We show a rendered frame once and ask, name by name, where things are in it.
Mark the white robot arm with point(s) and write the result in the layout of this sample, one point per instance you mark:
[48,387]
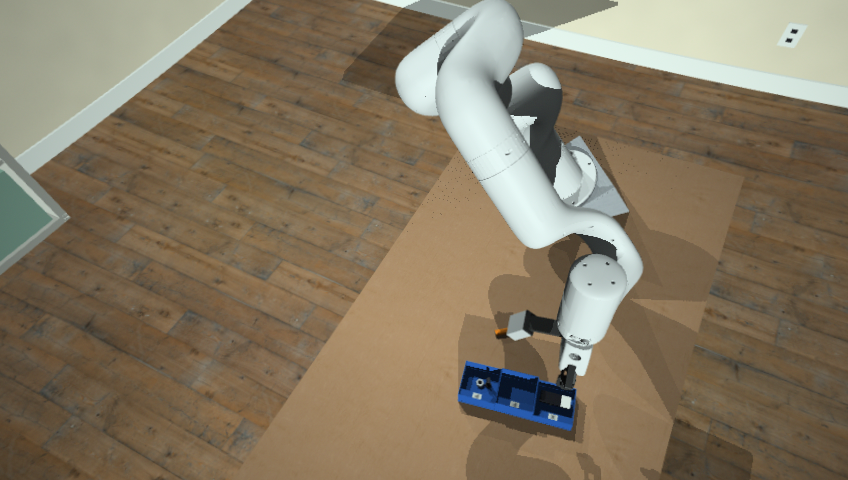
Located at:
[537,198]

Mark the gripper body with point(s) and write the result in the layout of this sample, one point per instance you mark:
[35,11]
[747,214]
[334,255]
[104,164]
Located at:
[572,352]

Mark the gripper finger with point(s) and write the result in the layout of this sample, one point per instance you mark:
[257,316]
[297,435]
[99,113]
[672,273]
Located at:
[567,381]

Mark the blue open-top bin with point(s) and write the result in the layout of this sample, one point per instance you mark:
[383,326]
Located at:
[516,395]

